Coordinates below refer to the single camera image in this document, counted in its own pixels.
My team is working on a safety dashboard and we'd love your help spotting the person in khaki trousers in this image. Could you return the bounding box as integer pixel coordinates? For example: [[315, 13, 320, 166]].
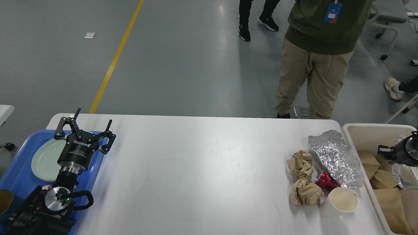
[[276, 0, 372, 119]]

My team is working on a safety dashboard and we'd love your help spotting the aluminium foil tray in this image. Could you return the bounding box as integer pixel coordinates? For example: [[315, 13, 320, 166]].
[[392, 160, 418, 190]]

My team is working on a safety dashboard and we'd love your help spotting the brown paper bag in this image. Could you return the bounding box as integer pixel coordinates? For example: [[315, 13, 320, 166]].
[[373, 188, 412, 235], [357, 150, 381, 180]]

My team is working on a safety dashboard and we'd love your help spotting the brown bag in bin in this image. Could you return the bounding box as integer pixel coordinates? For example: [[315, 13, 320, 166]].
[[370, 169, 398, 190]]

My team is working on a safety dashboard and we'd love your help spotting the blue plastic tray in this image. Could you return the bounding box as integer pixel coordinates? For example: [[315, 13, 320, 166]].
[[0, 130, 108, 235]]

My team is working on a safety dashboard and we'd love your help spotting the seated person at right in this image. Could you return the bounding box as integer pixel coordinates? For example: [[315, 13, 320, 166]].
[[385, 76, 418, 101]]

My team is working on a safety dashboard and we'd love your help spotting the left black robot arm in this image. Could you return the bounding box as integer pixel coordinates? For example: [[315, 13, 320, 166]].
[[1, 110, 116, 235]]

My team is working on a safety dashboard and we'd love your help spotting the brown paper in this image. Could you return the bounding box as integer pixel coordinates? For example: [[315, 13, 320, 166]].
[[289, 178, 324, 206], [287, 150, 314, 179]]

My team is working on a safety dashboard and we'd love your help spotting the light green plate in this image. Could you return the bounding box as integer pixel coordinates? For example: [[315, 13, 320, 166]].
[[31, 139, 66, 182]]

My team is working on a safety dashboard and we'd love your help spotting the blue-grey mug yellow inside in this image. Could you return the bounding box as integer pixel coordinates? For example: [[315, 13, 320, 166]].
[[0, 189, 24, 223]]

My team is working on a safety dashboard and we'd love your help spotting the white chair at right edge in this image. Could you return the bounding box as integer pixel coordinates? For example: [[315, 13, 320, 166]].
[[385, 94, 418, 124]]

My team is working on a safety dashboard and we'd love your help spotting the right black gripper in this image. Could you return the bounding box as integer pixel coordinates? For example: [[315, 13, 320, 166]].
[[378, 131, 418, 167]]

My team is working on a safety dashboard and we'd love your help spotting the pink mug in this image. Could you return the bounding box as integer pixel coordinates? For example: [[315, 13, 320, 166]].
[[41, 185, 52, 191]]

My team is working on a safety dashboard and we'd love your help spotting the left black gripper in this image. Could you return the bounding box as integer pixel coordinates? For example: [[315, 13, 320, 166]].
[[54, 108, 116, 174]]

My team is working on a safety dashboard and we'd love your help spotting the red foil wrapper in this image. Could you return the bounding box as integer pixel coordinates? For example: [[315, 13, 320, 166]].
[[314, 170, 340, 192]]

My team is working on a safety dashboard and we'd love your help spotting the white paper cup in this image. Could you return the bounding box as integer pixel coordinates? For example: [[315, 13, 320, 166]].
[[411, 167, 418, 180], [318, 187, 359, 218]]

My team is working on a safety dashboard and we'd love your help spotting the aluminium foil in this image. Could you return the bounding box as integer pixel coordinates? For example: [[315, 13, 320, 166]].
[[308, 130, 364, 189]]

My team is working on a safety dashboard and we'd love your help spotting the beige plastic bin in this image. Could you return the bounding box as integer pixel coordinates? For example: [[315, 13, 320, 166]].
[[342, 123, 418, 235]]

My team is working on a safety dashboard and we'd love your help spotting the right white office chair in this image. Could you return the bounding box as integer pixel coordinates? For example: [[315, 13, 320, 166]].
[[368, 0, 409, 61]]

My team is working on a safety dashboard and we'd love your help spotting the upright white paper cup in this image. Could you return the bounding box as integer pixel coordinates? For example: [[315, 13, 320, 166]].
[[318, 187, 359, 218]]

